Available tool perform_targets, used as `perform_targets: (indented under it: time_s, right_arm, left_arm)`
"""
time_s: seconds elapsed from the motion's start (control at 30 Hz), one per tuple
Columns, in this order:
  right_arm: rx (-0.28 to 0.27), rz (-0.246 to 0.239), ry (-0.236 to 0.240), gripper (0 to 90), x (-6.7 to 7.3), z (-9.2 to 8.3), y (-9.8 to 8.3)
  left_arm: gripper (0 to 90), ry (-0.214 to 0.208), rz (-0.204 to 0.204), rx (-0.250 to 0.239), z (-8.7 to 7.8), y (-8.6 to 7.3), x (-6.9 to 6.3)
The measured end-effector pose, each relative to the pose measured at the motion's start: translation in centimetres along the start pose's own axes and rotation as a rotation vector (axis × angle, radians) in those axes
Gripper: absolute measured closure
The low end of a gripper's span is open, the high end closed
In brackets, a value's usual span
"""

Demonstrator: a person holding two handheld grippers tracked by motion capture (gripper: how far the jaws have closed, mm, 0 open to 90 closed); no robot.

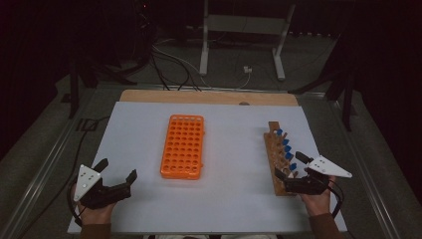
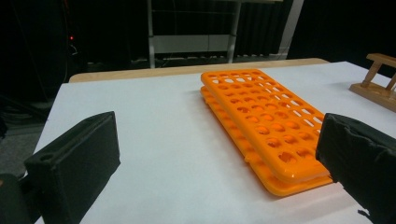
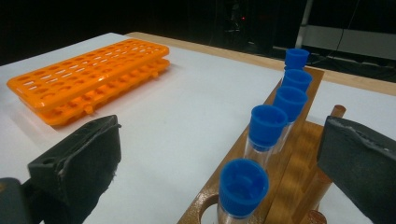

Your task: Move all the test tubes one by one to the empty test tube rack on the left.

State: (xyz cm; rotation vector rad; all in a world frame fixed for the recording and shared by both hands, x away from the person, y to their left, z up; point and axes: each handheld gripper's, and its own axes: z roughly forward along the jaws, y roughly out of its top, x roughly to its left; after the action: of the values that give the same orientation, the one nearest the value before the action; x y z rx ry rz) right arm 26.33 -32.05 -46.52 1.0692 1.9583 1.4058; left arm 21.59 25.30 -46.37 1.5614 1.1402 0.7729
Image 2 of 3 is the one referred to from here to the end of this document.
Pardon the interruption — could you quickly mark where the dark equipment with red light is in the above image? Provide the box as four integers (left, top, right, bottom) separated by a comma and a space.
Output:
59, 0, 85, 63

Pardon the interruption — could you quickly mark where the orange plastic test tube rack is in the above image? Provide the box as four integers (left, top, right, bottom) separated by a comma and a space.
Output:
200, 68, 334, 198

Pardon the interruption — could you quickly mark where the wooden test tube rack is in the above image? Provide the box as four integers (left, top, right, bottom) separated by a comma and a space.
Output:
348, 52, 396, 114

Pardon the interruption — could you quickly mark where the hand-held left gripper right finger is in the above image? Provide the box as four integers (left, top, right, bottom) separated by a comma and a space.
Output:
315, 112, 396, 224

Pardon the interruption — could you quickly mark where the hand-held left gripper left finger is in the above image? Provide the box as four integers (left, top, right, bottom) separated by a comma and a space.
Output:
23, 111, 121, 224

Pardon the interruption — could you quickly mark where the white table sheet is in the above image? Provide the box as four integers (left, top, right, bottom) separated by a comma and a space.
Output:
34, 61, 396, 224

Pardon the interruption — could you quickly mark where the white metal stand frame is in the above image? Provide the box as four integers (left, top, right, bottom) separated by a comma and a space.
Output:
147, 0, 244, 69

